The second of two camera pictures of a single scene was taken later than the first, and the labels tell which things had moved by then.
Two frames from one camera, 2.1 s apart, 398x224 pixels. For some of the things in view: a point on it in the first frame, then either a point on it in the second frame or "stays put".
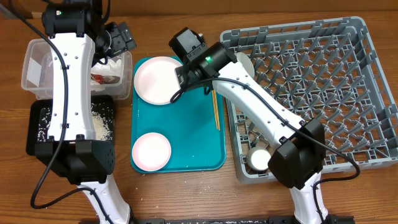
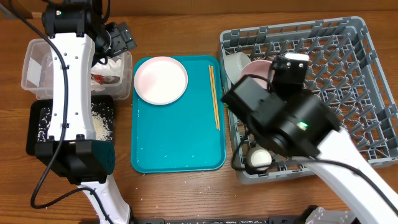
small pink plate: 151,152 → 259,68
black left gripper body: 115,41 stays put
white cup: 257,158 stays put
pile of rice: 102,115 stays put
